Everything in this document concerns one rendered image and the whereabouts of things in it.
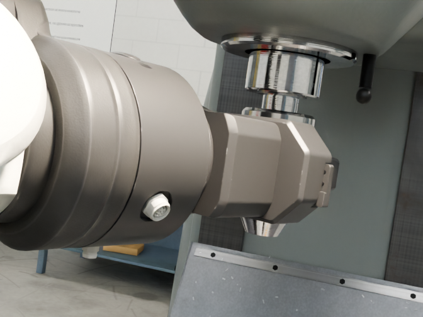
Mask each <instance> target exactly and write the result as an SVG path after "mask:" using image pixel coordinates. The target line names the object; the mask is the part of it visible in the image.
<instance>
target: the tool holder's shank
mask: <svg viewBox="0 0 423 317"><path fill-rule="evenodd" d="M257 93H258V94H261V95H263V100H262V108H263V109H273V110H278V111H287V112H292V113H298V107H299V102H300V100H307V98H306V97H303V96H298V95H294V94H287V93H282V92H271V91H257Z"/></svg>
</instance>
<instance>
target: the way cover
mask: <svg viewBox="0 0 423 317"><path fill-rule="evenodd" d="M199 252H201V253H199ZM222 258H223V259H222ZM227 269H228V270H227ZM231 276H232V277H233V279H232V278H231ZM222 278H224V279H225V280H223V279H222ZM195 281H196V283H195ZM237 284H238V285H237ZM240 288H241V290H240ZM321 289H325V290H324V291H323V290H321ZM212 291H213V292H214V293H212ZM362 295H363V296H364V297H362ZM275 296H278V298H276V297H275ZM193 297H194V298H195V300H193ZM263 300H264V303H263ZM371 300H372V302H371ZM373 302H374V304H373ZM406 302H408V303H406ZM296 309H297V310H298V311H296ZM414 309H417V310H416V311H414ZM210 316H211V317H423V288H421V287H415V286H409V285H405V284H399V283H396V282H390V281H384V280H380V279H374V278H371V277H365V276H361V275H356V274H350V273H346V272H340V271H336V270H330V269H325V268H321V267H315V266H311V265H305V264H299V263H296V262H290V261H286V260H280V259H274V258H271V257H270V258H269V257H265V256H261V255H256V254H252V253H246V252H240V251H236V250H231V249H227V248H221V247H215V246H211V245H205V244H202V243H196V242H191V243H190V246H189V250H188V254H187V257H186V261H185V264H184V268H183V272H182V274H181V278H180V281H179V285H178V289H177V292H176V296H175V299H174V303H173V306H172V310H171V314H170V317H210Z"/></svg>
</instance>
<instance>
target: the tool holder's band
mask: <svg viewBox="0 0 423 317"><path fill-rule="evenodd" d="M242 114H244V115H251V116H262V117H268V118H278V119H284V120H292V121H297V122H301V123H307V124H310V125H312V126H313V127H315V124H316V119H315V118H314V117H313V116H310V115H307V114H300V113H292V112H287V111H278V110H273V109H263V108H248V107H246V108H244V109H243V110H242Z"/></svg>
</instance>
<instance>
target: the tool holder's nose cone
mask: <svg viewBox="0 0 423 317"><path fill-rule="evenodd" d="M240 218H241V220H242V224H243V226H244V229H245V231H246V232H248V233H252V234H255V235H260V236H271V237H275V236H279V235H280V233H281V232H282V231H283V229H284V228H285V226H286V225H287V224H270V223H265V222H262V221H258V220H254V219H250V218H246V217H240Z"/></svg>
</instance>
